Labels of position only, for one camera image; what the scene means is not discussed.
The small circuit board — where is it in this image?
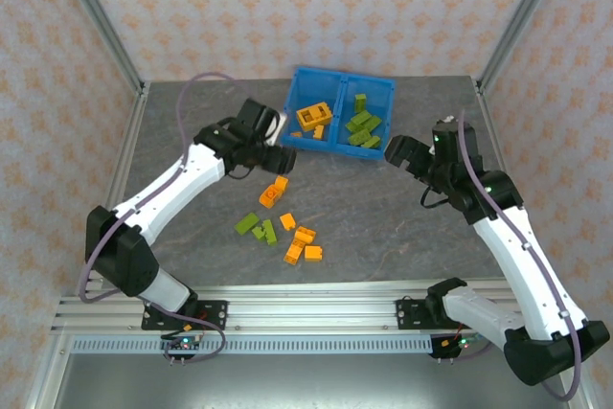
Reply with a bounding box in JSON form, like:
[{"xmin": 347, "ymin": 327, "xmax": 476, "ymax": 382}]
[
  {"xmin": 160, "ymin": 336, "xmax": 202, "ymax": 352},
  {"xmin": 440, "ymin": 334, "xmax": 485, "ymax": 352}
]

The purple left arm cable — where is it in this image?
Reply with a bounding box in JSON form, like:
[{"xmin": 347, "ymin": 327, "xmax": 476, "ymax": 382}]
[{"xmin": 76, "ymin": 72, "xmax": 288, "ymax": 365}]

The aluminium corner post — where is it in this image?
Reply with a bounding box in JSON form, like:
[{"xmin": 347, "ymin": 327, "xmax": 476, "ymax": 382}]
[
  {"xmin": 50, "ymin": 0, "xmax": 148, "ymax": 94},
  {"xmin": 476, "ymin": 0, "xmax": 571, "ymax": 94}
]

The grey metal panel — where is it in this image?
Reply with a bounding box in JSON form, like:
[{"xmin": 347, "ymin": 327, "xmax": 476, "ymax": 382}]
[{"xmin": 28, "ymin": 351, "xmax": 590, "ymax": 409}]

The long orange lego brick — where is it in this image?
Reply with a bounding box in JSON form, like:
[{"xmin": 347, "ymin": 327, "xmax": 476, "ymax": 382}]
[{"xmin": 258, "ymin": 184, "xmax": 283, "ymax": 210}]

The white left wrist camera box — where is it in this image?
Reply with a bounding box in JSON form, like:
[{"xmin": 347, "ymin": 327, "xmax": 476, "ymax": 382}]
[{"xmin": 264, "ymin": 111, "xmax": 288, "ymax": 147}]

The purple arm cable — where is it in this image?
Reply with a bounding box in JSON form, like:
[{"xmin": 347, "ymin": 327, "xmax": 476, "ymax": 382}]
[
  {"xmin": 76, "ymin": 72, "xmax": 288, "ymax": 365},
  {"xmin": 430, "ymin": 107, "xmax": 585, "ymax": 403}
]

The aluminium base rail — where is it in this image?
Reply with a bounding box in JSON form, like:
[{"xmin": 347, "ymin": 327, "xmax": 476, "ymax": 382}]
[{"xmin": 50, "ymin": 279, "xmax": 576, "ymax": 336}]

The aluminium table side rail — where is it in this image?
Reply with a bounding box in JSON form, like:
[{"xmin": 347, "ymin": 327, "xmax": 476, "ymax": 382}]
[
  {"xmin": 473, "ymin": 78, "xmax": 547, "ymax": 295},
  {"xmin": 76, "ymin": 82, "xmax": 152, "ymax": 298}
]

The orange lego window frame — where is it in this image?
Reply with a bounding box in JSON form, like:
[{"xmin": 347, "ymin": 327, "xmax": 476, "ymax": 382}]
[{"xmin": 295, "ymin": 101, "xmax": 334, "ymax": 132}]

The slotted grey cable duct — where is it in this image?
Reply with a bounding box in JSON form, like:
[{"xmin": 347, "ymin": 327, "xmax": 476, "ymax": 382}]
[{"xmin": 71, "ymin": 336, "xmax": 435, "ymax": 355}]

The aluminium lower frame rail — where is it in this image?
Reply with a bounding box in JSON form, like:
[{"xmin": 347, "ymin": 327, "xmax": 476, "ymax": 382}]
[{"xmin": 26, "ymin": 334, "xmax": 73, "ymax": 409}]

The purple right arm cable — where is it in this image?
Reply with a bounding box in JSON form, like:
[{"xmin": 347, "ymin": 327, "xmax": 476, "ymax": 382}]
[{"xmin": 430, "ymin": 107, "xmax": 585, "ymax": 403}]

